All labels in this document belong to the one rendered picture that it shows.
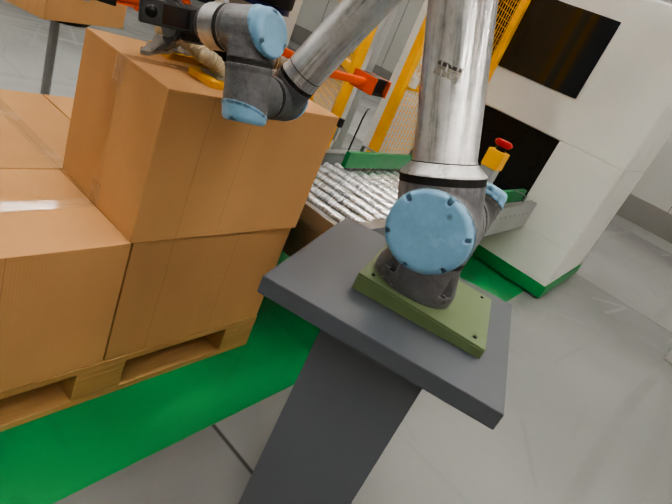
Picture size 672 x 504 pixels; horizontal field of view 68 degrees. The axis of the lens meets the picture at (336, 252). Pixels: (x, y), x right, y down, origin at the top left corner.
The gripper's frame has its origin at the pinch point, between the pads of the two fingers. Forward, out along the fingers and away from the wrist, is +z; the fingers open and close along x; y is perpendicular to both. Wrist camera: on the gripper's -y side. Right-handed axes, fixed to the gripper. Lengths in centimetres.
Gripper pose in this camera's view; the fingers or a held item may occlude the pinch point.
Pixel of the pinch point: (139, 16)
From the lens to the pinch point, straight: 128.4
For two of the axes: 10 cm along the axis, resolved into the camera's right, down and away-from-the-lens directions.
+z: -8.2, -3.0, 4.8
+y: 5.4, -1.4, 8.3
